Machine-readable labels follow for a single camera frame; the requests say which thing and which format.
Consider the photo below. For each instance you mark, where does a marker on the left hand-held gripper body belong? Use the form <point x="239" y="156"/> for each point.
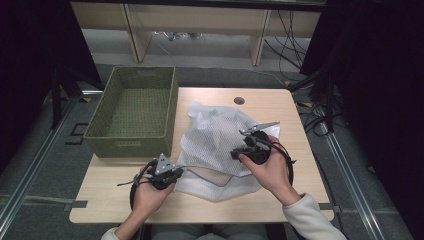
<point x="163" y="180"/>

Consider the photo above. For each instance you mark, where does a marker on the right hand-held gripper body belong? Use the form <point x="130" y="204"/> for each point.
<point x="260" y="151"/>

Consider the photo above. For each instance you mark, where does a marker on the white mesh laundry bag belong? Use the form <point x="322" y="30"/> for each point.
<point x="213" y="140"/>

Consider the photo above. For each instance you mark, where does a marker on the green woven basket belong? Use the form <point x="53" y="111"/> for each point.
<point x="133" y="146"/>

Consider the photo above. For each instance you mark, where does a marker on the person's right hand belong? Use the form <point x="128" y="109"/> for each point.
<point x="273" y="173"/>

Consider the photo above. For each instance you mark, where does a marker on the person's left hand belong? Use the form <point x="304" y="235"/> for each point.
<point x="146" y="200"/>

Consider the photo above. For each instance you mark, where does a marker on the person's legs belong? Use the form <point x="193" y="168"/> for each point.
<point x="213" y="232"/>

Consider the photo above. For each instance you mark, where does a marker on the yellow floor tape piece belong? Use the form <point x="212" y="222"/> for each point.
<point x="306" y="104"/>
<point x="87" y="99"/>
<point x="287" y="83"/>

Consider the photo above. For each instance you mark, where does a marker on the black metal stand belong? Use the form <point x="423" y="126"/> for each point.
<point x="330" y="100"/>
<point x="56" y="100"/>

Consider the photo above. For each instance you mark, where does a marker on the grey floor tape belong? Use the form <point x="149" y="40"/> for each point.
<point x="333" y="207"/>
<point x="50" y="201"/>

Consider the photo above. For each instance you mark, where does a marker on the black floor tape mark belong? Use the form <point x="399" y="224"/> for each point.
<point x="76" y="134"/>

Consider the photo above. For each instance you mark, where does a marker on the black curtain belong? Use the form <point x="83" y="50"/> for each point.
<point x="383" y="100"/>
<point x="26" y="66"/>

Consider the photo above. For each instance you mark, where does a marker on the clear plastic wrap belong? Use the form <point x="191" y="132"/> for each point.
<point x="176" y="35"/>

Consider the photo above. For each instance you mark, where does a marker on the metal floor rail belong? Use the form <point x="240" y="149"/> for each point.
<point x="353" y="186"/>
<point x="35" y="166"/>

